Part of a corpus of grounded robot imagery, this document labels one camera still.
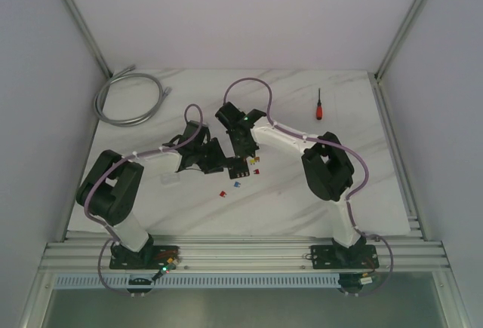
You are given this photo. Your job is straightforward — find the clear fuse box cover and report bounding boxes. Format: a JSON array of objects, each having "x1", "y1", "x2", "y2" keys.
[{"x1": 160, "y1": 173, "x2": 180, "y2": 186}]

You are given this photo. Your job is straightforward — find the black fuse box base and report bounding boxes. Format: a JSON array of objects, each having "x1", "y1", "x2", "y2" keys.
[{"x1": 226, "y1": 157, "x2": 250, "y2": 179}]

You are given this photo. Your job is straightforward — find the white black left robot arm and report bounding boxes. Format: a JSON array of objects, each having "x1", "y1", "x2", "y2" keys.
[{"x1": 76, "y1": 121, "x2": 226, "y2": 269}]

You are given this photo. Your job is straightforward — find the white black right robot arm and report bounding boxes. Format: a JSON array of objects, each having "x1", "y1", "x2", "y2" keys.
[{"x1": 215, "y1": 102, "x2": 361, "y2": 267}]

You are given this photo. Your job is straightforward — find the red black screwdriver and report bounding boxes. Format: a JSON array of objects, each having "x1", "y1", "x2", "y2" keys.
[{"x1": 315, "y1": 88, "x2": 324, "y2": 121}]

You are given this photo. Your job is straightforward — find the grey coiled cable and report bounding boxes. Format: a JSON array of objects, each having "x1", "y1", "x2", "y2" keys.
[{"x1": 94, "y1": 64, "x2": 173, "y2": 127}]

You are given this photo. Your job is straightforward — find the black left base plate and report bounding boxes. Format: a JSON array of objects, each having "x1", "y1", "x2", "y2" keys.
[{"x1": 109, "y1": 245, "x2": 179, "y2": 270}]

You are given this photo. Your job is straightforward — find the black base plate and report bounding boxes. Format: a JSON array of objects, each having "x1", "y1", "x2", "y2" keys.
[
  {"x1": 309, "y1": 245, "x2": 380, "y2": 270},
  {"x1": 109, "y1": 245, "x2": 179, "y2": 270}
]

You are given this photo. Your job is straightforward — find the white slotted cable duct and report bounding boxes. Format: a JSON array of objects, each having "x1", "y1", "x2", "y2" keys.
[{"x1": 54, "y1": 273, "x2": 340, "y2": 290}]

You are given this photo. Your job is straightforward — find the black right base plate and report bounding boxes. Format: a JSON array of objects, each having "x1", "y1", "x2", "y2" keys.
[{"x1": 309, "y1": 245, "x2": 380, "y2": 270}]

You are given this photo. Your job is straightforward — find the aluminium frame rail right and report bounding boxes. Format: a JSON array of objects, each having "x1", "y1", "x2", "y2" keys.
[{"x1": 368, "y1": 72, "x2": 427, "y2": 241}]

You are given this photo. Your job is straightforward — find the aluminium front mounting rail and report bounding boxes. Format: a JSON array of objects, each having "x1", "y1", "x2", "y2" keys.
[{"x1": 39, "y1": 232, "x2": 450, "y2": 272}]

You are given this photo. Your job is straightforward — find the aluminium frame post left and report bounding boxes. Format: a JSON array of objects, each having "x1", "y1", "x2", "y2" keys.
[{"x1": 61, "y1": 0, "x2": 112, "y2": 78}]

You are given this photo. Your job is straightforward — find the aluminium frame post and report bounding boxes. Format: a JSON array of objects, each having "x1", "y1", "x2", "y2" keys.
[
  {"x1": 374, "y1": 0, "x2": 427, "y2": 82},
  {"x1": 61, "y1": 0, "x2": 112, "y2": 78}
]

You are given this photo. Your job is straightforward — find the aluminium frame post right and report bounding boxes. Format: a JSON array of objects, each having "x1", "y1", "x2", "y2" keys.
[{"x1": 374, "y1": 0, "x2": 427, "y2": 82}]

